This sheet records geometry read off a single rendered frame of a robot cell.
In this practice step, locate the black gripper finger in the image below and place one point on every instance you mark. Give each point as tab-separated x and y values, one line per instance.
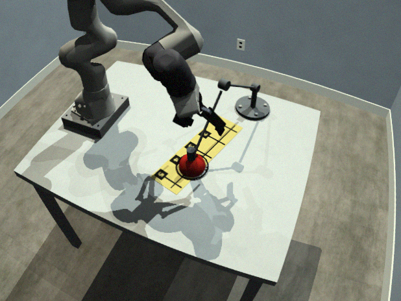
213	118

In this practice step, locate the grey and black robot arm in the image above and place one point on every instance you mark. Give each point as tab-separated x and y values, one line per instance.
168	55

